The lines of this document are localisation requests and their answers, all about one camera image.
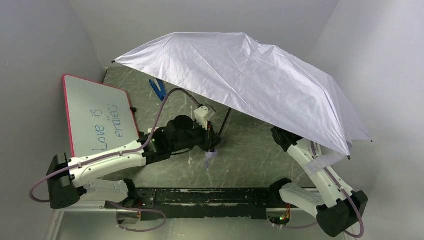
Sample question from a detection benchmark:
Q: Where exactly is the lavender folding umbrella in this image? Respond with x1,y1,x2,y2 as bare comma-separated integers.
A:
114,32,372,173

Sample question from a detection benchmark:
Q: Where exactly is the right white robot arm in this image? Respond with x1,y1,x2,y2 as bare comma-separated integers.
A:
271,126,368,239

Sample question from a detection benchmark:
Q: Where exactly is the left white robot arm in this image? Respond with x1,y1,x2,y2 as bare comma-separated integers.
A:
47,115,222,210

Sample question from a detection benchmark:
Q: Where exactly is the blue stapler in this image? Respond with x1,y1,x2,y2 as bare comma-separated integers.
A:
149,78,167,101

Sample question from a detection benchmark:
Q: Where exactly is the pink framed whiteboard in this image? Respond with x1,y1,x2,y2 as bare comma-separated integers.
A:
62,74,139,157

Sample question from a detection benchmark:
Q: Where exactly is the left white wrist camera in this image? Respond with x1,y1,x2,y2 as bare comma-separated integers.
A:
193,104,216,130

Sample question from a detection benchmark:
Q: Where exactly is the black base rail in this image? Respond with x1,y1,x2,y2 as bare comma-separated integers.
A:
118,187,287,221

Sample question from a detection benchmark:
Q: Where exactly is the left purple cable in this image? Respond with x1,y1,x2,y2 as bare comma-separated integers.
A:
29,87,202,233

